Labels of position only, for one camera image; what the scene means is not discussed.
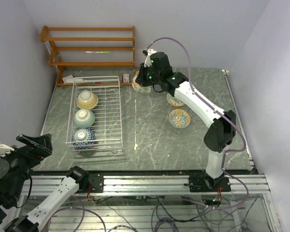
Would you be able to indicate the green white pen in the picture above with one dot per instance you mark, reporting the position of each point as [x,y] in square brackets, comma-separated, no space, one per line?
[97,52]

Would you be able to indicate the red blue zigzag bowl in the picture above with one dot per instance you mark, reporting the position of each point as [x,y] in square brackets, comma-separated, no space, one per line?
[83,139]

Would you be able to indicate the white red spatula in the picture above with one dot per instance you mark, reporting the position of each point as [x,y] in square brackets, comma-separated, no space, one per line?
[83,81]

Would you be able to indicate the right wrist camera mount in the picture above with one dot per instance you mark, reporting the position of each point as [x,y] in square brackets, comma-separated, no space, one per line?
[148,53]

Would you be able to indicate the orange blue floral bowl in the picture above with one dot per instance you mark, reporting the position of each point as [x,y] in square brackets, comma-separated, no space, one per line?
[179,118]

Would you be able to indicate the yellow star floral bowl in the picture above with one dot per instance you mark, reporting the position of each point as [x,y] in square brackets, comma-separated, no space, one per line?
[139,88]

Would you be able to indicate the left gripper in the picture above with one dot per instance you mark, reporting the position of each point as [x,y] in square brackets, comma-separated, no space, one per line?
[43,142]

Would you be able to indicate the yellow sun pattern bowl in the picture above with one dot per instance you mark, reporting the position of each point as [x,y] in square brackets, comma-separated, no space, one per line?
[87,100]

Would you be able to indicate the white wire dish rack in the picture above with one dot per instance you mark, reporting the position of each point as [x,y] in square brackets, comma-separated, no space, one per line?
[107,126]

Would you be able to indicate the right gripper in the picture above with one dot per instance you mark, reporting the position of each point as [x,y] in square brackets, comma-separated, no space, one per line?
[140,79]

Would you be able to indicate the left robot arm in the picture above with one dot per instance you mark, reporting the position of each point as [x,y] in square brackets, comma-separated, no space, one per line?
[16,177]

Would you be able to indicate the aluminium rail frame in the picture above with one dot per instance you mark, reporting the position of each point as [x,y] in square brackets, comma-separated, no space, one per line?
[163,183]

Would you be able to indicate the pale green celadon bowl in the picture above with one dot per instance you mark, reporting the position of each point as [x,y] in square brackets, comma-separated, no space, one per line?
[84,118]

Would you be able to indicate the small red white box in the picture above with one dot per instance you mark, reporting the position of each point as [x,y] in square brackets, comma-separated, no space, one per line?
[125,78]

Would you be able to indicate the wooden shelf rack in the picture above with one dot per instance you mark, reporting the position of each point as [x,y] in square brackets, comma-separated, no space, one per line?
[68,46]

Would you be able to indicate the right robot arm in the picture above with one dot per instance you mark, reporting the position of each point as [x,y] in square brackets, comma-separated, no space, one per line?
[156,71]

